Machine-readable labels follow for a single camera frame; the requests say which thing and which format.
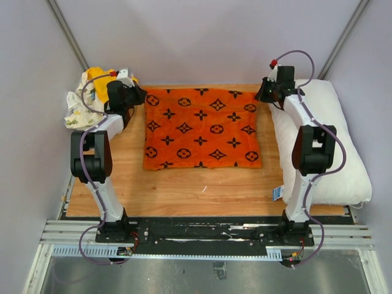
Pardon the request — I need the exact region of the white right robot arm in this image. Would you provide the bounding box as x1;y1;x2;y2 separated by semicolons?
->
255;61;336;246

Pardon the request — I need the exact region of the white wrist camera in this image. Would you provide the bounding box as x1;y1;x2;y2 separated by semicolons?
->
116;68;134;86
268;62;281;82

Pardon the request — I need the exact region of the aluminium frame post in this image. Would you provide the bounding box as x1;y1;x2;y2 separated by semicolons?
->
318;0;372;80
44;1;88;90

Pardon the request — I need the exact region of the white printed cloth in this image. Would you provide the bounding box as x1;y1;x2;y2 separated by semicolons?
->
64;72;104;130

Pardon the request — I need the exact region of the right aluminium frame post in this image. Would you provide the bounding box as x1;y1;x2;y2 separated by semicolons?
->
318;0;372;80

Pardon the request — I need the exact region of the left aluminium frame post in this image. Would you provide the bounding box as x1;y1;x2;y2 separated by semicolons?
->
44;1;88;90

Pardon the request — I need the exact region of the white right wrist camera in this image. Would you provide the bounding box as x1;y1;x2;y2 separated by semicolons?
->
268;62;281;82

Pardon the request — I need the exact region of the white pillow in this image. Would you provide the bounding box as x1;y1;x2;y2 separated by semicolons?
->
268;79;374;209

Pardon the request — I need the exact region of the yellow cloth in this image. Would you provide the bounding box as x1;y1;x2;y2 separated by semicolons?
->
85;67;139;102

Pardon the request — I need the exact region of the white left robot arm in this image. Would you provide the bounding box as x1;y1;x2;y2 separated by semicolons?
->
70;78;147;243

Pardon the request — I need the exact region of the orange patterned plush pillowcase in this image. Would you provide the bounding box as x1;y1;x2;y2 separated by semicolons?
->
143;88;262;170

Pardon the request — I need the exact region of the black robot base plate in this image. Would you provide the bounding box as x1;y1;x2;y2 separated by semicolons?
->
94;216;315;257

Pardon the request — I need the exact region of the grey slotted cable duct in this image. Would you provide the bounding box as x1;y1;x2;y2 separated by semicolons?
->
51;240;282;261

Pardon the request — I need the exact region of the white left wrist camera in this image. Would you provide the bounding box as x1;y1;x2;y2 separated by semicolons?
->
116;68;134;86

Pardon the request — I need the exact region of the blue pillow care tag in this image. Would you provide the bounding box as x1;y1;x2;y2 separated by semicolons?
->
273;186;284;201

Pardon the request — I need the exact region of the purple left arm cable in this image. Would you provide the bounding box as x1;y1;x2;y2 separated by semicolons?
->
78;72;132;266

